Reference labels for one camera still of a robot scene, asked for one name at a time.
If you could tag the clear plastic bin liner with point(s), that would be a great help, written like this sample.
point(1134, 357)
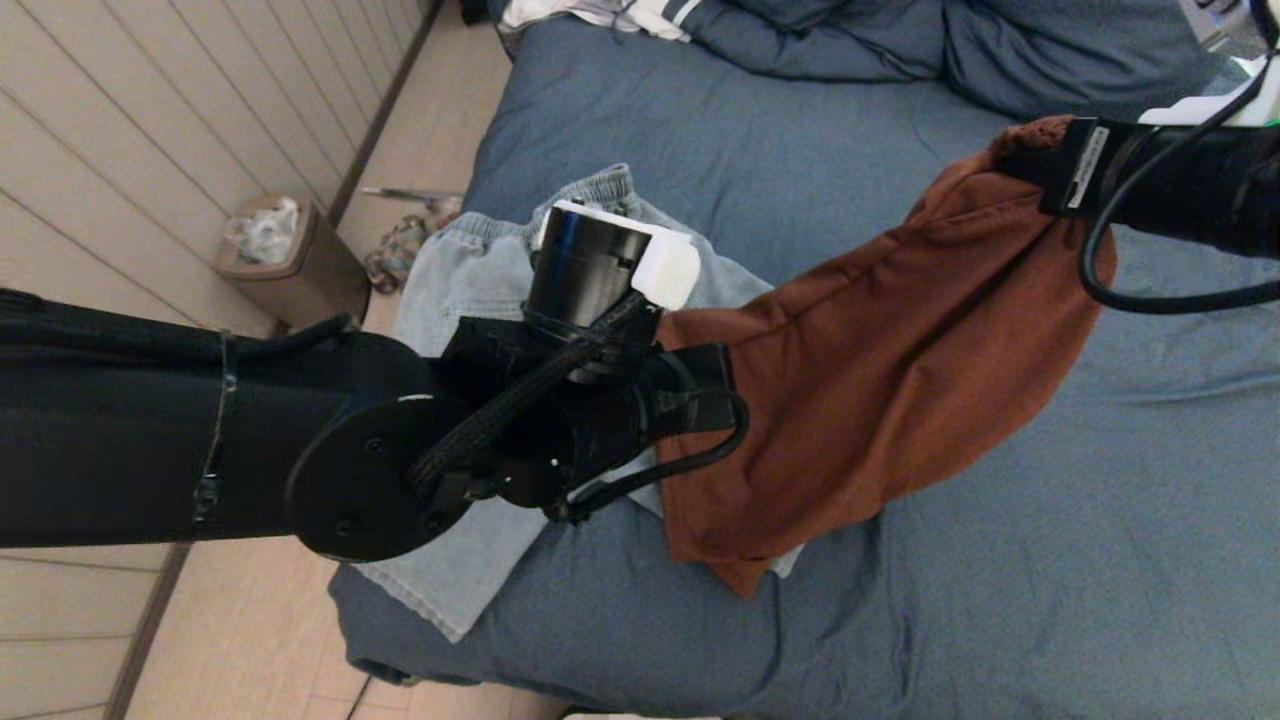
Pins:
point(265, 232)

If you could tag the blue pillow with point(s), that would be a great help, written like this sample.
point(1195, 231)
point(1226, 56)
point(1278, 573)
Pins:
point(1050, 50)

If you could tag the silver metal object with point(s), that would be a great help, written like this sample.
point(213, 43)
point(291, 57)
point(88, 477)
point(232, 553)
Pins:
point(400, 192)

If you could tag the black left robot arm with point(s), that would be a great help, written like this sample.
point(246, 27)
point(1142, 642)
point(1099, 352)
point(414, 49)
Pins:
point(120, 430)

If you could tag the white striped garment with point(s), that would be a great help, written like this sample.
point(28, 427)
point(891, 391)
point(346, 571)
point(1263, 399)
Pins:
point(600, 12)

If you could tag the rust brown shorts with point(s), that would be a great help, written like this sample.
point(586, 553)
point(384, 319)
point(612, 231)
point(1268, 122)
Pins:
point(880, 380)

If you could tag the small black object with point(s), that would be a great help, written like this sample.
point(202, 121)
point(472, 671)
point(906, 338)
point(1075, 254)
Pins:
point(473, 10)

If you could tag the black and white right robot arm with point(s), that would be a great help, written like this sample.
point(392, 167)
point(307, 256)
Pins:
point(1250, 190)

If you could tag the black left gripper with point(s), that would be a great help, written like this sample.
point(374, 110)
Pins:
point(650, 410)

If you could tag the brown metal trash bin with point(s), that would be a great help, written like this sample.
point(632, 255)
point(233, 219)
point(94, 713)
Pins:
point(320, 285)

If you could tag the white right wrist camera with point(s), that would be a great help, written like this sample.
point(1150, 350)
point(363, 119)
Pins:
point(1220, 105)

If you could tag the blue bed cover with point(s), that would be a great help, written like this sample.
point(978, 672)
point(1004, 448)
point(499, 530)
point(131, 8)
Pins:
point(900, 150)

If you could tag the crumpled blue blanket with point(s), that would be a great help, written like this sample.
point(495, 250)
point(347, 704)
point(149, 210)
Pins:
point(820, 42)

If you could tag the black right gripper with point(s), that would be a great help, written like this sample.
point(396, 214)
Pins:
point(1140, 175)

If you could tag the multicoloured cloth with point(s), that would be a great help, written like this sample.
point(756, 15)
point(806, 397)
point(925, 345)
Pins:
point(395, 255)

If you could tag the light blue denim shorts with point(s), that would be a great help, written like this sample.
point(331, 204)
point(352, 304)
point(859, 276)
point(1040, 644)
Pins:
point(470, 280)

